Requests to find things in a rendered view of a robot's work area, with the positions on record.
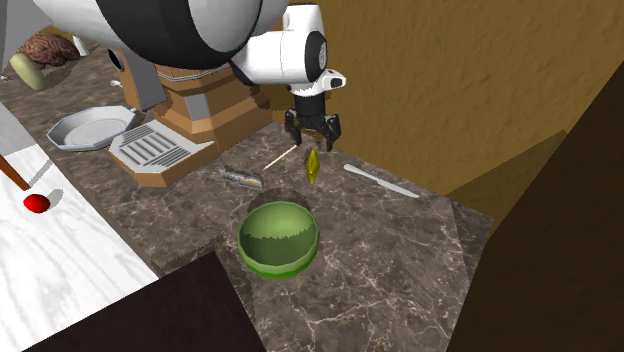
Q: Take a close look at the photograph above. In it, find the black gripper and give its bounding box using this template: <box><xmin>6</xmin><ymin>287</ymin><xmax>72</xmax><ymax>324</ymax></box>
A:
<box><xmin>284</xmin><ymin>92</ymin><xmax>342</xmax><ymax>153</ymax></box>

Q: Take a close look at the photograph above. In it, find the brown and grey coffee machine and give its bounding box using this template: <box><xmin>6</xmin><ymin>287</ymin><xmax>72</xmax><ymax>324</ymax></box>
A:
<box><xmin>107</xmin><ymin>46</ymin><xmax>275</xmax><ymax>189</ymax></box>

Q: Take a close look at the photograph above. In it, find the green bowl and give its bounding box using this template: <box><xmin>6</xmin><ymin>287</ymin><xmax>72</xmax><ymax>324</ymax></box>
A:
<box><xmin>237</xmin><ymin>200</ymin><xmax>321</xmax><ymax>281</ymax></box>

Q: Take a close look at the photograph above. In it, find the white octagonal plate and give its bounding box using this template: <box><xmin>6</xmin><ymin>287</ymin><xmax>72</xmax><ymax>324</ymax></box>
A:
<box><xmin>46</xmin><ymin>104</ymin><xmax>139</xmax><ymax>153</ymax></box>

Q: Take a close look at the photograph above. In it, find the pale green oblong vegetable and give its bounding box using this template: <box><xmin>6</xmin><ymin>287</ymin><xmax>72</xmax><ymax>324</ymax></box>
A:
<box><xmin>9</xmin><ymin>51</ymin><xmax>48</xmax><ymax>92</ymax></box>

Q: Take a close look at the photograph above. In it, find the thin red-tipped matchstick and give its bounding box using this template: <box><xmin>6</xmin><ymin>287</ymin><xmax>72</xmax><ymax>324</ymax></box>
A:
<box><xmin>260</xmin><ymin>144</ymin><xmax>299</xmax><ymax>174</ymax></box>

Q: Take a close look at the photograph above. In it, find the dark brown block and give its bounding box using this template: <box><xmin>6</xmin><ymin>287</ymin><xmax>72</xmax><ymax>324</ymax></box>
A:
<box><xmin>23</xmin><ymin>250</ymin><xmax>267</xmax><ymax>352</ymax></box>

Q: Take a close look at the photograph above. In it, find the yellow diamond-shaped object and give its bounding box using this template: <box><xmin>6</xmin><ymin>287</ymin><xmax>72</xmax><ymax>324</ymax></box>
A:
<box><xmin>304</xmin><ymin>147</ymin><xmax>322</xmax><ymax>186</ymax></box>

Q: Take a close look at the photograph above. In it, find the white knife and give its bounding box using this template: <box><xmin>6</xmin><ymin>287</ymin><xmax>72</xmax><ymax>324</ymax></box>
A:
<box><xmin>342</xmin><ymin>163</ymin><xmax>421</xmax><ymax>200</ymax></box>

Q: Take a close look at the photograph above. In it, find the small white bottle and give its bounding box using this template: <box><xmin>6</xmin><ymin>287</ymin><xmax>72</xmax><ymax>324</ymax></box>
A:
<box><xmin>71</xmin><ymin>33</ymin><xmax>90</xmax><ymax>58</ymax></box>

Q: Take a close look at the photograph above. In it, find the white patterned robot stand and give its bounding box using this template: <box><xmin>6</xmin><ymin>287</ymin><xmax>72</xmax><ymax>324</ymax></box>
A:
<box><xmin>0</xmin><ymin>103</ymin><xmax>160</xmax><ymax>352</ymax></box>

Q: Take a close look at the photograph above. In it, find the reddish-brown brain-shaped object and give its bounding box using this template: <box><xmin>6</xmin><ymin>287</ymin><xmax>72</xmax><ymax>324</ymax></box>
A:
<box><xmin>19</xmin><ymin>31</ymin><xmax>81</xmax><ymax>68</ymax></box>

